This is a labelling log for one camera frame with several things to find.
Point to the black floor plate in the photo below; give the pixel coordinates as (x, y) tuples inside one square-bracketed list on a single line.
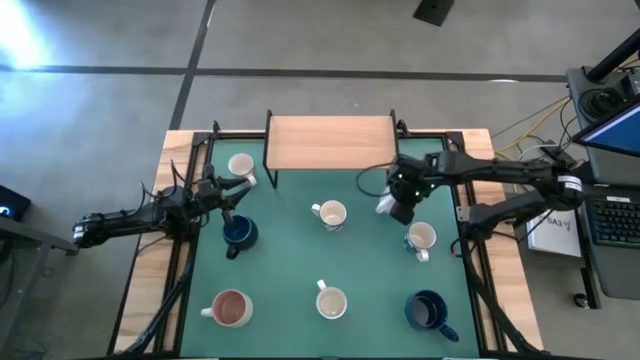
[(434, 10)]

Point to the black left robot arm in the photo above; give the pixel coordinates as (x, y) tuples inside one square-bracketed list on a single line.
[(125, 220)]

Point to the black caster wheel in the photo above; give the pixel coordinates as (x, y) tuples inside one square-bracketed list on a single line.
[(581, 300)]

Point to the wide dark blue mug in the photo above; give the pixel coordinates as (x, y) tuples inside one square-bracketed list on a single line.
[(425, 312)]

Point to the black keyboard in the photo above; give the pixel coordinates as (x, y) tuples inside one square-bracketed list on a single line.
[(615, 220)]

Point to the white mug red lattice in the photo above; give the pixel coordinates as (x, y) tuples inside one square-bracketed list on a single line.
[(241, 164)]

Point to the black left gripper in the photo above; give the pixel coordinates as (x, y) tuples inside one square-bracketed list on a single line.
[(207, 192)]

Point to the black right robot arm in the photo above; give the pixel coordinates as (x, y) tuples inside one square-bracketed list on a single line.
[(500, 170)]

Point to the grey side stand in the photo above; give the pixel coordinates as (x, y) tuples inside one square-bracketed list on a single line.
[(30, 240)]

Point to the round dark blue mug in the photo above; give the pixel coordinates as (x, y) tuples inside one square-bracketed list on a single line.
[(242, 232)]

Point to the white mug blue flowers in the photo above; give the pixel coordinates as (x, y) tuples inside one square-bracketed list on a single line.
[(421, 235), (332, 213)]

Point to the black round lens device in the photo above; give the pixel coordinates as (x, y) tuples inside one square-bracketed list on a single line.
[(602, 101)]

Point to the laptop computer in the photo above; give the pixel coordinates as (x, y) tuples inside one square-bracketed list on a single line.
[(620, 270)]

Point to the black power strip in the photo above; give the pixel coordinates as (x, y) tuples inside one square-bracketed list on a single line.
[(557, 152)]

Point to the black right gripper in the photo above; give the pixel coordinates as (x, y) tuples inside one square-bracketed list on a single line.
[(407, 180)]

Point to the white printed booklet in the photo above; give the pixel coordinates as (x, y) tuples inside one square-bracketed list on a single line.
[(555, 237)]

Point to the white mug green leaves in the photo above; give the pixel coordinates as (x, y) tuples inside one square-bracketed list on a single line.
[(331, 303)]

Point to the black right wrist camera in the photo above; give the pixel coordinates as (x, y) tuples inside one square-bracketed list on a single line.
[(402, 212)]

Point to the green table mat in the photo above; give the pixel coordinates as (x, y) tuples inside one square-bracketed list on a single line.
[(350, 265)]

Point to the monitor with blue screen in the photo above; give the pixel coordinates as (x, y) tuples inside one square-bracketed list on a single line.
[(617, 132)]

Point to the black pole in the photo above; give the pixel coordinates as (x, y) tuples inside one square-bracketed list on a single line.
[(612, 59)]

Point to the cream mug pink interior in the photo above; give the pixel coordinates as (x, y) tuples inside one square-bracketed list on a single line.
[(231, 307)]

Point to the black device blue light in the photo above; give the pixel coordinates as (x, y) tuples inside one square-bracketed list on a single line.
[(11, 205)]

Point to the wooden shelf black legs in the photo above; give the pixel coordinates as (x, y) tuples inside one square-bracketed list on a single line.
[(330, 142)]

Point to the black metal table frame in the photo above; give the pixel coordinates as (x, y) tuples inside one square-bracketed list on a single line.
[(235, 135)]

